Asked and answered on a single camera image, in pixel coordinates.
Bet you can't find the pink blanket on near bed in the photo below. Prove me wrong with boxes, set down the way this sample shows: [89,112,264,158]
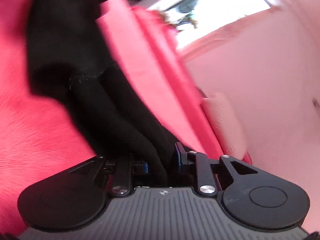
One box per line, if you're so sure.
[1,0,93,236]

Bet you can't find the red sheet on far bed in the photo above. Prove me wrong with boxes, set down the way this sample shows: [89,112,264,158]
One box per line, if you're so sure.
[131,6,252,164]

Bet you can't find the washing machine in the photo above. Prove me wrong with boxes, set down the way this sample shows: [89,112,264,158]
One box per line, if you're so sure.
[176,0,198,14]

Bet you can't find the pink embossed pillow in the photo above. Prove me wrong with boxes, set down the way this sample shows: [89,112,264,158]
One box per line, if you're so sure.
[201,93,248,159]

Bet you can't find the tan garment on far bed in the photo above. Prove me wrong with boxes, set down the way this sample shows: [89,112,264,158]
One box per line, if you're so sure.
[154,10,181,33]

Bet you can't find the black knit pants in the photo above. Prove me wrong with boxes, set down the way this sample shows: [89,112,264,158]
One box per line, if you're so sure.
[27,0,183,186]

